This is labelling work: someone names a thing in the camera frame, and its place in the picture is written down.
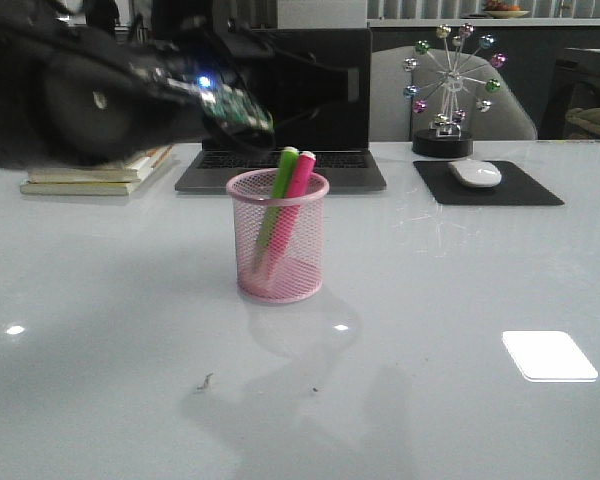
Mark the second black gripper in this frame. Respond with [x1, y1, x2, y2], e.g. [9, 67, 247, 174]
[124, 17, 360, 153]

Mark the green highlighter pen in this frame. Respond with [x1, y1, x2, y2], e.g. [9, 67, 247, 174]
[252, 146, 299, 272]

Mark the pink highlighter pen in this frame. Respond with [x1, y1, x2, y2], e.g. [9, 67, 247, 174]
[262, 150, 317, 281]

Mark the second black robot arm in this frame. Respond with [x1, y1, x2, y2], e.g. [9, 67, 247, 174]
[0, 1, 360, 170]

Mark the pink mesh pen holder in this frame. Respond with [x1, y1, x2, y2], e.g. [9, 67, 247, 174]
[226, 169, 329, 304]

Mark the dark grey laptop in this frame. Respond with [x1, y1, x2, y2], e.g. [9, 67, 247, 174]
[175, 28, 386, 194]

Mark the middle cream book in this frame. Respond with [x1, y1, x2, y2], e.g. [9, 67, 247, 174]
[27, 145, 173, 183]

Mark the cream book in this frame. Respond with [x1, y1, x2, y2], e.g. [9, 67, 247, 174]
[27, 145, 173, 183]
[20, 153, 172, 196]

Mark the bottom cream book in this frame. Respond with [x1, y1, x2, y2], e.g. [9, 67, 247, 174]
[20, 153, 172, 196]

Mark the right grey armchair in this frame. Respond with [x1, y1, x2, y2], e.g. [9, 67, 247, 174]
[369, 46, 537, 142]

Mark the ferris wheel desk ornament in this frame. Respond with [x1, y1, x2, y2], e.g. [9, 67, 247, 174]
[402, 22, 507, 159]

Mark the white computer mouse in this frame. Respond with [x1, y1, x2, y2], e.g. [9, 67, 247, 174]
[448, 159, 502, 188]

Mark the fruit bowl on counter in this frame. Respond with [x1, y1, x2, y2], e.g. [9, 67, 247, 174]
[482, 0, 529, 19]

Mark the black mouse pad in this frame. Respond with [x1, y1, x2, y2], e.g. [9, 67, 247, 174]
[414, 160, 564, 206]

